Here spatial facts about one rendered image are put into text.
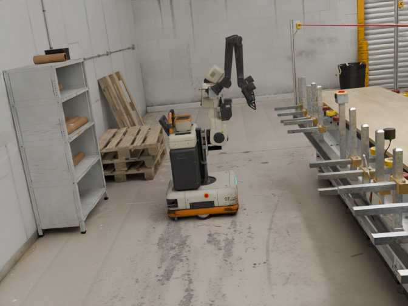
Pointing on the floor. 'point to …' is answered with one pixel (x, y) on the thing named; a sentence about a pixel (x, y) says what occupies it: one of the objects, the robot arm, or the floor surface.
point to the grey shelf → (56, 141)
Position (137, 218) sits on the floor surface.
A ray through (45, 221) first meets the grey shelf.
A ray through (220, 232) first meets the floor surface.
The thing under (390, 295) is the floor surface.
